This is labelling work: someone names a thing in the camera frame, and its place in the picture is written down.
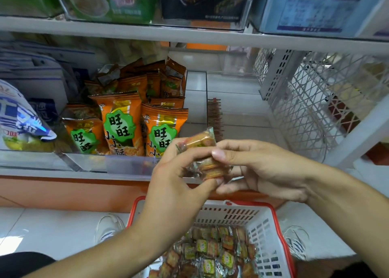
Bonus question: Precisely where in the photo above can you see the person's black shorts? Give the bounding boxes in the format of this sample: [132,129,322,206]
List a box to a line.
[0,252,380,278]

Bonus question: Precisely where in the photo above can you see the person's left forearm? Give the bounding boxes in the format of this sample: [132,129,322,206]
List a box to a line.
[24,223,165,278]

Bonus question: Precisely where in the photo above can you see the blue product box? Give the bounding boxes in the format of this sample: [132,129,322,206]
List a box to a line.
[252,0,389,38]

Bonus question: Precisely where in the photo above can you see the person's left shoe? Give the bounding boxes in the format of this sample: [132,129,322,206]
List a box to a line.
[94,214,125,242]

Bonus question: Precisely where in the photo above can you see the bundle of snack packets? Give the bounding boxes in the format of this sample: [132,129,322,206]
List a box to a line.
[176,127,231,179]

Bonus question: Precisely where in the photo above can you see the white perforated side panel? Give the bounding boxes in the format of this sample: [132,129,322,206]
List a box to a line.
[254,48,389,163]

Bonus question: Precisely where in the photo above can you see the group of orange snack bags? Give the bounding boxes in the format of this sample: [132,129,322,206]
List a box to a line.
[61,57,189,159]

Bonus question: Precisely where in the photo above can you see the green white product box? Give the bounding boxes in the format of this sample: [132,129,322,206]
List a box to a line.
[51,0,159,25]

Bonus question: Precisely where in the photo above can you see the clear plastic shelf front guard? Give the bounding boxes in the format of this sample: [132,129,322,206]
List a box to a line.
[0,150,159,177]

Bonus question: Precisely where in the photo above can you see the white basket with red rim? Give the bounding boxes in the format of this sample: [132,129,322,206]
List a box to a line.
[126,196,297,278]

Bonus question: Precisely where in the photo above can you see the black product box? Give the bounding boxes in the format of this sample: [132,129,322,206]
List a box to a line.
[157,0,251,29]

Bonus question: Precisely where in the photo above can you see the pile of small snack packets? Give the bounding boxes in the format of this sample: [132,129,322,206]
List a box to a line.
[149,225,259,278]

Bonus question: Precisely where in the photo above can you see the person's right hand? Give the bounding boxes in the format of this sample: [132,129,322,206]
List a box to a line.
[212,139,320,204]

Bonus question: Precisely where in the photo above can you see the person's left hand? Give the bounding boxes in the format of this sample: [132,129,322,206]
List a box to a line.
[137,138,229,239]

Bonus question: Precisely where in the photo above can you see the person's right forearm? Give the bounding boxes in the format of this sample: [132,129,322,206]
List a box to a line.
[304,162,389,278]

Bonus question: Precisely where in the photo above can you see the row of small snack packets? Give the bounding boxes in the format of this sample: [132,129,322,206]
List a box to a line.
[207,98,224,141]

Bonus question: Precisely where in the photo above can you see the orange shelf base panel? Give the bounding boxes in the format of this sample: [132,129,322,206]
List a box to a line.
[0,176,283,214]

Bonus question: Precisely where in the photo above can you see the blue white snack bag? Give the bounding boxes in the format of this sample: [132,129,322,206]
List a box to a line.
[0,80,57,143]

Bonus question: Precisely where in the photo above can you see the white metal shelf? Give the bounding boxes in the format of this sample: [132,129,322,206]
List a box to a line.
[0,0,389,184]

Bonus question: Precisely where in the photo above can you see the person's right shoe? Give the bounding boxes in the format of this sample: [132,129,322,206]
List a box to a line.
[282,226,311,260]

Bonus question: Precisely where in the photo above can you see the person's shoe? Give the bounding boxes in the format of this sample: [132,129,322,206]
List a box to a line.
[94,214,125,242]
[282,226,311,260]

